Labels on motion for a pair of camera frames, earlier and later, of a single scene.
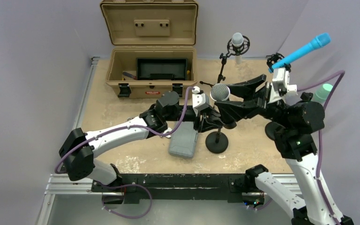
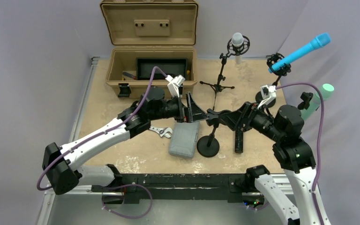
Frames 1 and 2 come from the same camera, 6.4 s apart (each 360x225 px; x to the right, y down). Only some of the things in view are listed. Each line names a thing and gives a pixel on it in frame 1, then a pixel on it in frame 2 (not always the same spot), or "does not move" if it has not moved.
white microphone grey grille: [237, 40] does not move
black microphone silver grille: [220, 92] -> [239, 141]
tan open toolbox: [152, 49] does not move
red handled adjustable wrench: [168, 130] does not move
